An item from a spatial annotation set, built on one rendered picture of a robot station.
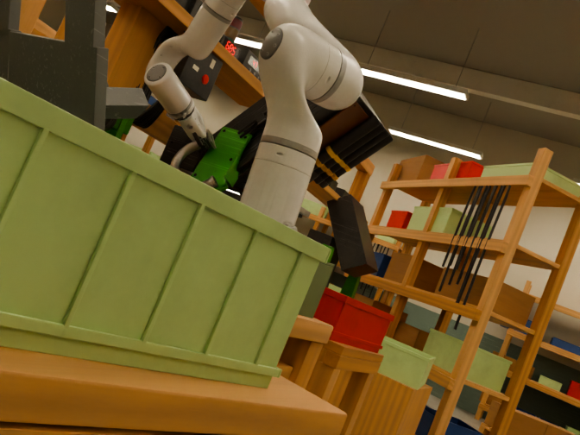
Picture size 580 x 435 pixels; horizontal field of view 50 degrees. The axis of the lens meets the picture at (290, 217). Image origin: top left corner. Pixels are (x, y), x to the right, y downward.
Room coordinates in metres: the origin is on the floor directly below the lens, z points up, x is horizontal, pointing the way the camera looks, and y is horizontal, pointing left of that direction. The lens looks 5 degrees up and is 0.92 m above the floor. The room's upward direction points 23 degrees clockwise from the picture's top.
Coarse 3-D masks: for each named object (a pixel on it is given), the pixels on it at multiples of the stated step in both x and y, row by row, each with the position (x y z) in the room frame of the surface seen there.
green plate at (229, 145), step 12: (228, 132) 1.99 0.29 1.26; (216, 144) 1.99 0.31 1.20; (228, 144) 1.97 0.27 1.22; (240, 144) 1.95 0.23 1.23; (204, 156) 1.98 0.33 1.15; (216, 156) 1.97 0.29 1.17; (228, 156) 1.95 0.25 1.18; (240, 156) 1.97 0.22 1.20; (204, 168) 1.96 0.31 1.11; (216, 168) 1.94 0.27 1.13; (228, 168) 1.93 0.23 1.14; (204, 180) 1.94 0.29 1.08; (228, 180) 1.96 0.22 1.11
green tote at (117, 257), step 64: (0, 128) 0.41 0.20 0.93; (64, 128) 0.43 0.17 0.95; (0, 192) 0.42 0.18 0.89; (64, 192) 0.45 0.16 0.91; (128, 192) 0.49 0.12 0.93; (192, 192) 0.53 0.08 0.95; (0, 256) 0.43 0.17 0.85; (64, 256) 0.47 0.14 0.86; (128, 256) 0.51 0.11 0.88; (192, 256) 0.56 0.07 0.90; (256, 256) 0.62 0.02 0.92; (320, 256) 0.70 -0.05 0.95; (0, 320) 0.45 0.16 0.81; (64, 320) 0.49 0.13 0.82; (128, 320) 0.53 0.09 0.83; (192, 320) 0.59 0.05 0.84; (256, 320) 0.65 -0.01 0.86; (256, 384) 0.69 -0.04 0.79
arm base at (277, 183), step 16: (272, 144) 1.20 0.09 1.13; (256, 160) 1.22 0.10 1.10; (272, 160) 1.20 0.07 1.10; (288, 160) 1.19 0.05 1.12; (304, 160) 1.20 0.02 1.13; (256, 176) 1.21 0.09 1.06; (272, 176) 1.19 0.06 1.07; (288, 176) 1.19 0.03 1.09; (304, 176) 1.21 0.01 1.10; (256, 192) 1.20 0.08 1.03; (272, 192) 1.19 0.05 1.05; (288, 192) 1.20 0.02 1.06; (304, 192) 1.23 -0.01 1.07; (256, 208) 1.20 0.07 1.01; (272, 208) 1.19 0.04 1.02; (288, 208) 1.21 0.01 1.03; (288, 224) 1.21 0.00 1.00
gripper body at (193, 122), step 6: (192, 114) 1.84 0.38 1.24; (198, 114) 1.89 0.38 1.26; (180, 120) 1.83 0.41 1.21; (186, 120) 1.83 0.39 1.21; (192, 120) 1.83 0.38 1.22; (198, 120) 1.86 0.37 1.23; (186, 126) 1.86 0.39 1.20; (192, 126) 1.85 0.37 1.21; (198, 126) 1.85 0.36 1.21; (204, 126) 1.91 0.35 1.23; (186, 132) 1.86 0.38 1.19; (192, 132) 1.87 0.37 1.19; (198, 132) 1.87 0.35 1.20; (204, 132) 1.89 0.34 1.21; (192, 138) 1.89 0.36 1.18
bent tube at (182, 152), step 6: (210, 132) 1.98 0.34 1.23; (210, 138) 1.95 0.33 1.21; (186, 144) 1.99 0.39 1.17; (192, 144) 1.97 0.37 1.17; (180, 150) 1.98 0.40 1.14; (186, 150) 1.98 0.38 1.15; (192, 150) 1.98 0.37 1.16; (174, 156) 1.98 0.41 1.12; (180, 156) 1.98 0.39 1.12; (174, 162) 1.97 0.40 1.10; (180, 162) 1.98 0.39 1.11
